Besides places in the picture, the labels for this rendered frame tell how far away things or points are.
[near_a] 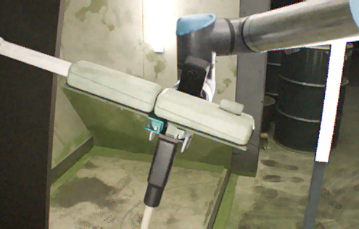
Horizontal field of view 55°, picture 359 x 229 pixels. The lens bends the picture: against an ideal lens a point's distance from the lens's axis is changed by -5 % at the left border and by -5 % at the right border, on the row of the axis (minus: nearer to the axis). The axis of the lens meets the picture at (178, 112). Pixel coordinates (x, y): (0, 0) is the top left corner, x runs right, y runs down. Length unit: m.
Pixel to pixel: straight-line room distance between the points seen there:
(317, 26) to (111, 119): 2.30
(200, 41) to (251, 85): 1.62
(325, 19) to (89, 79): 0.40
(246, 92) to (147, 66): 0.70
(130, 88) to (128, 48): 2.03
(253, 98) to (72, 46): 1.36
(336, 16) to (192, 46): 0.33
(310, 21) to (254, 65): 1.73
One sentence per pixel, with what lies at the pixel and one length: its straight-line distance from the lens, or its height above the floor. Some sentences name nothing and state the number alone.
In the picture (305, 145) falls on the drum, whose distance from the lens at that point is 3.07.
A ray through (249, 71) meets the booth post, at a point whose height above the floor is 0.77.
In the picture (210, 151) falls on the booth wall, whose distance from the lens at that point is 2.64.
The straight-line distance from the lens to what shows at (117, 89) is 0.58.
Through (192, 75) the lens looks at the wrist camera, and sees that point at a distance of 0.66.
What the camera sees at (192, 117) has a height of 1.15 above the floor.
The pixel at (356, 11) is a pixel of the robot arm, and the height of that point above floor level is 1.32.
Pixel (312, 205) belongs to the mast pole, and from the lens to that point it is 1.81.
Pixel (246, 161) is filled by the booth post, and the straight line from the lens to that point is 2.63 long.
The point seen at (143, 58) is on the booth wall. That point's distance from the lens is 2.56.
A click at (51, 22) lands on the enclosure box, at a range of 0.92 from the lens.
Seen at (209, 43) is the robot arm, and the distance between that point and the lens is 0.83.
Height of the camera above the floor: 1.35
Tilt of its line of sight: 21 degrees down
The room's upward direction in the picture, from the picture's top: straight up
